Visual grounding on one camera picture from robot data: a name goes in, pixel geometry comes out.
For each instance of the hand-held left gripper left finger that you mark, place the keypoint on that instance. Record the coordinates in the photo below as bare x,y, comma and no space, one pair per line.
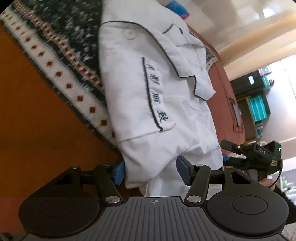
119,173

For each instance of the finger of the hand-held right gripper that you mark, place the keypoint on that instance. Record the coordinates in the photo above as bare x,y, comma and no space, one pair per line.
232,146
238,161

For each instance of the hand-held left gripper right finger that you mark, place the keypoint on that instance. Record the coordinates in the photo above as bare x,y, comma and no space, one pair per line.
182,171

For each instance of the white shirt with dark piping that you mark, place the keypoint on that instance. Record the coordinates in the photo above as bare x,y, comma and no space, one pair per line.
150,104

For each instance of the person's right forearm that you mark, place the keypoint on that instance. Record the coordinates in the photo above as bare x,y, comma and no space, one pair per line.
285,197

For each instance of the dark slim object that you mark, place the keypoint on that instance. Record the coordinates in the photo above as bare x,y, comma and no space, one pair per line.
235,111

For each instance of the shelf with teal bins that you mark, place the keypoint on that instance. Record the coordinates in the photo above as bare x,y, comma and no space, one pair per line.
256,111

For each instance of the dark patterned mat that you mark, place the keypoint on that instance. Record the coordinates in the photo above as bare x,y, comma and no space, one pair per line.
69,34

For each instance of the blue and white packet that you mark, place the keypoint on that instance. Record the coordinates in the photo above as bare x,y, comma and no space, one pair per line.
178,8

